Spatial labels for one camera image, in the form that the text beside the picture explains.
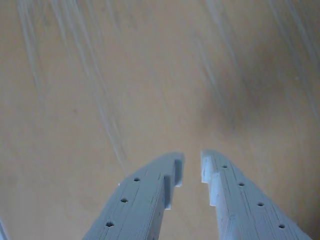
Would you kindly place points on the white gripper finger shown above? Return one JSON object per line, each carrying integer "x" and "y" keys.
{"x": 140, "y": 200}
{"x": 240, "y": 207}

